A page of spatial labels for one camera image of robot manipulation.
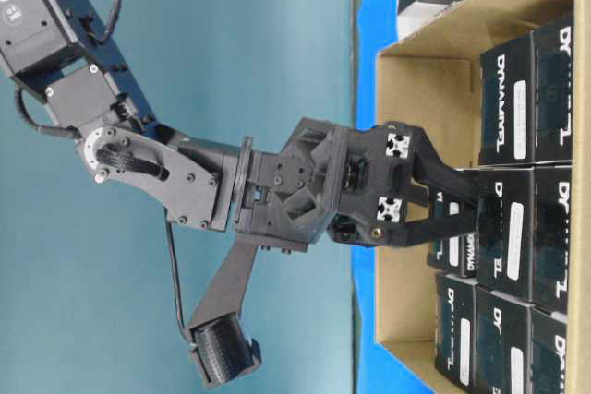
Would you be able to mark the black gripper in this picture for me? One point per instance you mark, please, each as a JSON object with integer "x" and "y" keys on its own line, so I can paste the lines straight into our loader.
{"x": 355, "y": 185}

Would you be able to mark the black dynamixel box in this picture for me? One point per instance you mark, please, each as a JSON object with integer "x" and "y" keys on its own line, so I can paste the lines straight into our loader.
{"x": 455, "y": 338}
{"x": 552, "y": 237}
{"x": 508, "y": 110}
{"x": 554, "y": 90}
{"x": 505, "y": 230}
{"x": 549, "y": 348}
{"x": 503, "y": 343}
{"x": 456, "y": 255}

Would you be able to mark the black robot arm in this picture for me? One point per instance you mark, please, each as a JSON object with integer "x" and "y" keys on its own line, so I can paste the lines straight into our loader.
{"x": 72, "y": 81}

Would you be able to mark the brown cardboard box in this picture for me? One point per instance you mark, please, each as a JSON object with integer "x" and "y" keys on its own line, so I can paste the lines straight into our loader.
{"x": 429, "y": 79}

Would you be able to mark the blue table mat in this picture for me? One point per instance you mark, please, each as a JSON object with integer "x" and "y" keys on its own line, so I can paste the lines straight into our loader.
{"x": 376, "y": 370}

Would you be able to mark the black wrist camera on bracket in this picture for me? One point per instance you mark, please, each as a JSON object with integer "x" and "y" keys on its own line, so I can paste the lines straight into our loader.
{"x": 222, "y": 350}

